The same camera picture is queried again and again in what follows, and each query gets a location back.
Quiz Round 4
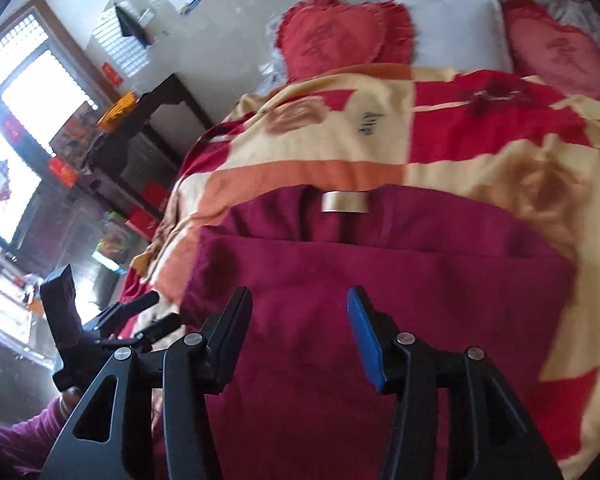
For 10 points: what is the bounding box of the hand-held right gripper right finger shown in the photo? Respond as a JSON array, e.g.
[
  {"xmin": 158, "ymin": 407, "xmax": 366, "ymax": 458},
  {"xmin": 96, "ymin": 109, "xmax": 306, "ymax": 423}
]
[{"xmin": 346, "ymin": 286, "xmax": 565, "ymax": 480}]

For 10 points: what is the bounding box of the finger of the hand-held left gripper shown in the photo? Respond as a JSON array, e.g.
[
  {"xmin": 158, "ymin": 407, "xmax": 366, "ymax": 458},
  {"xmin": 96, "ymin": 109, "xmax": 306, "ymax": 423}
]
[
  {"xmin": 94, "ymin": 291, "xmax": 161, "ymax": 332},
  {"xmin": 130, "ymin": 313, "xmax": 183, "ymax": 351}
]

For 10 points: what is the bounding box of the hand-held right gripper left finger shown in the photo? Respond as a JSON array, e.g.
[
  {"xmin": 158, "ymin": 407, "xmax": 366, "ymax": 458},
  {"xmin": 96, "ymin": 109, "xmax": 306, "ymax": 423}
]
[{"xmin": 40, "ymin": 286, "xmax": 254, "ymax": 480}]

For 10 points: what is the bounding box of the maroon garment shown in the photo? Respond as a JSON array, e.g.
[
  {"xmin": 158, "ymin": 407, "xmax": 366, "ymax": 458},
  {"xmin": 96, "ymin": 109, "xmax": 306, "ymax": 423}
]
[{"xmin": 150, "ymin": 184, "xmax": 580, "ymax": 480}]

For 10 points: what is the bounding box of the colourful printed bag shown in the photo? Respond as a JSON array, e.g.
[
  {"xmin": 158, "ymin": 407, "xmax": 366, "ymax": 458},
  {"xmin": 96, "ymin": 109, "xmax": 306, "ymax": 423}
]
[{"xmin": 94, "ymin": 211, "xmax": 148, "ymax": 273}]

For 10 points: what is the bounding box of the red box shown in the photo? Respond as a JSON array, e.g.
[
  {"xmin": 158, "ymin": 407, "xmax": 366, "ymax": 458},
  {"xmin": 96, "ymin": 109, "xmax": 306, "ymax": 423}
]
[{"xmin": 124, "ymin": 181, "xmax": 170, "ymax": 238}]

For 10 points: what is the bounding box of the red packet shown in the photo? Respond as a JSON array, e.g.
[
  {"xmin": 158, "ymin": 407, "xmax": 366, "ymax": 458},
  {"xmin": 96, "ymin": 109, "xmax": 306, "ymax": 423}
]
[{"xmin": 46, "ymin": 156, "xmax": 80, "ymax": 189}]

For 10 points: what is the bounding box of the colourful printed box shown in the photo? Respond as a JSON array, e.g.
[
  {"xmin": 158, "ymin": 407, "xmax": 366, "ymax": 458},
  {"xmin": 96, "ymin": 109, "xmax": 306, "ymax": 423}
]
[{"xmin": 49, "ymin": 101, "xmax": 102, "ymax": 162}]

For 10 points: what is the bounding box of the dark wooden table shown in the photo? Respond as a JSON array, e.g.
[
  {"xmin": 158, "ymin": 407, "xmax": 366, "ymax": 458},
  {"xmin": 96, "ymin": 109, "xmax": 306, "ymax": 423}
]
[{"xmin": 81, "ymin": 73, "xmax": 215, "ymax": 223}]

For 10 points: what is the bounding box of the orange box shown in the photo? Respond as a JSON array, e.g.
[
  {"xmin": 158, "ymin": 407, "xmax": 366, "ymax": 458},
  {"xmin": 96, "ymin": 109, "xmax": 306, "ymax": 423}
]
[{"xmin": 96, "ymin": 91, "xmax": 140, "ymax": 132}]

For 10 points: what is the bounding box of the red and yellow printed blanket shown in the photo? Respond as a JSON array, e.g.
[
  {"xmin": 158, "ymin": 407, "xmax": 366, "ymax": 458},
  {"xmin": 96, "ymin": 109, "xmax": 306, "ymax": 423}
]
[{"xmin": 119, "ymin": 62, "xmax": 600, "ymax": 480}]

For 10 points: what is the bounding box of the black hanging cloth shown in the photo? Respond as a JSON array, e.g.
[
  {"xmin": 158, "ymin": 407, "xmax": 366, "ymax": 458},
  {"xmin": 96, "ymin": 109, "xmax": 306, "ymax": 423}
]
[{"xmin": 113, "ymin": 3, "xmax": 150, "ymax": 50}]

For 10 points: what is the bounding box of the red heart-shaped pillow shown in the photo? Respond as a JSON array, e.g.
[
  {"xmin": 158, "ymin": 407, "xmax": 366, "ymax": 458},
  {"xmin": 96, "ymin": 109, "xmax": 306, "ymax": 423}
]
[
  {"xmin": 274, "ymin": 0, "xmax": 417, "ymax": 84},
  {"xmin": 501, "ymin": 0, "xmax": 600, "ymax": 105}
]

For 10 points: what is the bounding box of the white pillow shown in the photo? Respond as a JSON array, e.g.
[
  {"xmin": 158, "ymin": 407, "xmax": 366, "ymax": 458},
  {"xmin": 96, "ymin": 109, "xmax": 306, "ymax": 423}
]
[{"xmin": 394, "ymin": 0, "xmax": 514, "ymax": 74}]

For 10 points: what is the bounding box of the window with lattice frame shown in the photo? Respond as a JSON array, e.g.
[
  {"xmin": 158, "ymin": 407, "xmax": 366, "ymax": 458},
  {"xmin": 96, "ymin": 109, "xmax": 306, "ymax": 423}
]
[{"xmin": 0, "ymin": 9, "xmax": 103, "ymax": 266}]

